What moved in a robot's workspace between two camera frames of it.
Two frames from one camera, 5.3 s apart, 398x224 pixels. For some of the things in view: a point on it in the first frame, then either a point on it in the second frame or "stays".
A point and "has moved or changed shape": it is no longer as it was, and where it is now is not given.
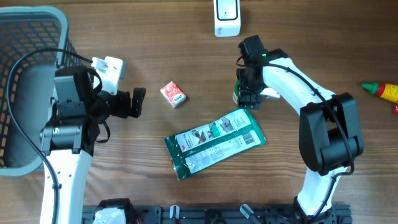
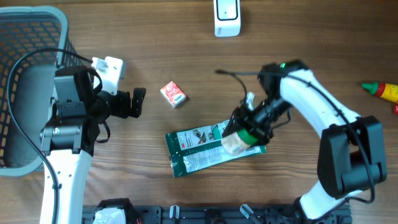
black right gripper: (246, 99) to (240, 114)
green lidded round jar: (235, 96) to (237, 142)
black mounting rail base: (228, 214) stays
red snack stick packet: (395, 109) stays
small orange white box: (173, 94) stays
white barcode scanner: (227, 18) stays
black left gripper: (124, 110) stays
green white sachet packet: (196, 150) has moved or changed shape
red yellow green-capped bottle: (385, 91) stays
